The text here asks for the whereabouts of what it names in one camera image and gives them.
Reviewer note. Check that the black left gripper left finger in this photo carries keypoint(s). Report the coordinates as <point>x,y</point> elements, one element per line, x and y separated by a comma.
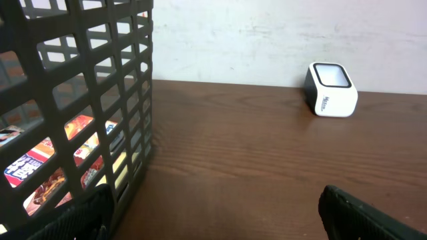
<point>86,217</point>

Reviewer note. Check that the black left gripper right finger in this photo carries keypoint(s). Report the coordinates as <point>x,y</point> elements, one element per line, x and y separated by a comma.
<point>346,217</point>

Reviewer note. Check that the yellow snack bag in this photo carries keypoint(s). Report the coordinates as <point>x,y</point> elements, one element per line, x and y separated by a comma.
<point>22,168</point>

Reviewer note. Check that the white barcode scanner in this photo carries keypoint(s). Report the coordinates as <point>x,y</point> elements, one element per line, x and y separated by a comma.
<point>329,90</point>

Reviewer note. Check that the dark grey plastic basket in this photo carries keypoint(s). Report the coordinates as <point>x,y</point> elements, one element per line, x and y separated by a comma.
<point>64,59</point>

